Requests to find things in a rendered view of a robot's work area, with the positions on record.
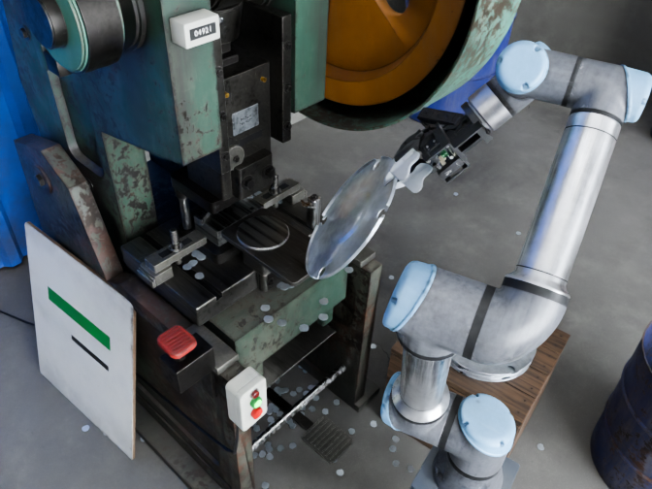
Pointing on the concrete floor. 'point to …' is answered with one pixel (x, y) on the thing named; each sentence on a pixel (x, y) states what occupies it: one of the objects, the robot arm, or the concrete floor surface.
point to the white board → (84, 338)
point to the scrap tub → (628, 425)
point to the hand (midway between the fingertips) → (390, 180)
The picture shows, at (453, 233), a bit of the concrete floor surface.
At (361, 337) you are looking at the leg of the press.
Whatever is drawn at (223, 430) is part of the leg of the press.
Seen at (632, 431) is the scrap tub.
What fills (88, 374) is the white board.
